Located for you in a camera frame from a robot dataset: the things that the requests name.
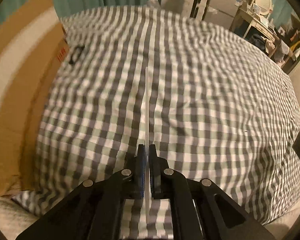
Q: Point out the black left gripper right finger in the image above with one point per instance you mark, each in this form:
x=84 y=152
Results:
x=200 y=209

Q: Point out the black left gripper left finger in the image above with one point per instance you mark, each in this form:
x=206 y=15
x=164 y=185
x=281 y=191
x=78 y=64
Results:
x=93 y=210

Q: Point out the white quilted blanket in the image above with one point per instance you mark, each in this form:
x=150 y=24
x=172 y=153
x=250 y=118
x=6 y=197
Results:
x=14 y=219

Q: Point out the checkered bed sheet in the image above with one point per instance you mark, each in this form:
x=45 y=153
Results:
x=214 y=105

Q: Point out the brown cardboard box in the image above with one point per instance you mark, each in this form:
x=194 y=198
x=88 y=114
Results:
x=32 y=49

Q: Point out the white dressing table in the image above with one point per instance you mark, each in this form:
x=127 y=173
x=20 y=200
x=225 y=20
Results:
x=254 y=21

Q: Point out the grey mini fridge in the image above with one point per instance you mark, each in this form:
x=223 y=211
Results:
x=221 y=12

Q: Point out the white suitcase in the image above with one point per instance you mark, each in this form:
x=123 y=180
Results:
x=187 y=8

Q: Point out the round vanity mirror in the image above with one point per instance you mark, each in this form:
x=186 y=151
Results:
x=264 y=5

